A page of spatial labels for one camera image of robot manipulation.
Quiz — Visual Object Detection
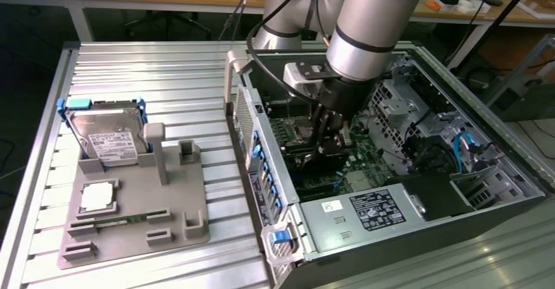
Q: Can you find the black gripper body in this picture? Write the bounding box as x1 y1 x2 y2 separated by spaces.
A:
319 76 379 121

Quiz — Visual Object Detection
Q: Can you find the green graphics card black fan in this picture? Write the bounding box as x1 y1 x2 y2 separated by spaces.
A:
285 151 349 175

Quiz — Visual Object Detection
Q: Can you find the CPU socket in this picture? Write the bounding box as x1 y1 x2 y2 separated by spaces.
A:
289 119 318 140

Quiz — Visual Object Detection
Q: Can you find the black RAM stick white label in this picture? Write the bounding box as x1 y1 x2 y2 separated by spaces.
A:
282 144 321 157

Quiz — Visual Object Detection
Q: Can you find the green motherboard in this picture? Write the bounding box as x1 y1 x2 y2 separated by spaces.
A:
269 100 398 202

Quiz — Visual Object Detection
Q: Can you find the silver perforated disk bay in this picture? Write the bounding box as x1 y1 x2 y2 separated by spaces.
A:
369 55 457 140

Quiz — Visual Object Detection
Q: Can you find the silver chipset heatsink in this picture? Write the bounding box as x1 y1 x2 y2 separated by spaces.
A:
346 171 374 192

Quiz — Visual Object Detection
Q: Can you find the grey power supply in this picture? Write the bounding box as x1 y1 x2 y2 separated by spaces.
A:
299 183 429 254

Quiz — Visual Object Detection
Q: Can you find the white orange desk item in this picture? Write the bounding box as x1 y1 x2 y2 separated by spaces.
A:
427 0 493 14

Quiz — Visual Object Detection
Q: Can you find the open black PC case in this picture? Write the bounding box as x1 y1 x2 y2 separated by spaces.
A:
225 40 555 289

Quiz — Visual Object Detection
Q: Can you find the black stand pole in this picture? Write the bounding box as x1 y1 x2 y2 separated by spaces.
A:
445 0 546 68

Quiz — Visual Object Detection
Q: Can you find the grey cabinet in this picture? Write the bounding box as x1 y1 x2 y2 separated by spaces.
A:
490 34 555 123

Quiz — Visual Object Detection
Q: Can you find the silver hard disk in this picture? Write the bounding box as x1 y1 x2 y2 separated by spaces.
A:
69 100 147 168

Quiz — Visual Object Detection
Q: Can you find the green RAM stick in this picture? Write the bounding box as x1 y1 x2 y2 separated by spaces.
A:
71 209 169 228

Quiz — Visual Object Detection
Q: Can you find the grey parts rack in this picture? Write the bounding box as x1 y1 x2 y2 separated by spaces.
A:
57 122 213 270

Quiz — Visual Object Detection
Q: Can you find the silver CPU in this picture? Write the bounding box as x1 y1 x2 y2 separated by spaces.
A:
81 183 118 212

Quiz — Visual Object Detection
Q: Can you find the blue disk caddy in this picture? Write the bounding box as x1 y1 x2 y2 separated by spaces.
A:
57 97 151 157

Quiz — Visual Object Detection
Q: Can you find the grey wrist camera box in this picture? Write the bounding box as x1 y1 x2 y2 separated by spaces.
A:
282 61 343 100

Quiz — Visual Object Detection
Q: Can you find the black camera cable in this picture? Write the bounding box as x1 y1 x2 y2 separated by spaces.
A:
246 0 322 101

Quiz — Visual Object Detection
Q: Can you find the blue disk wire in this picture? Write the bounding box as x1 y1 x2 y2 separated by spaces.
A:
453 131 485 175

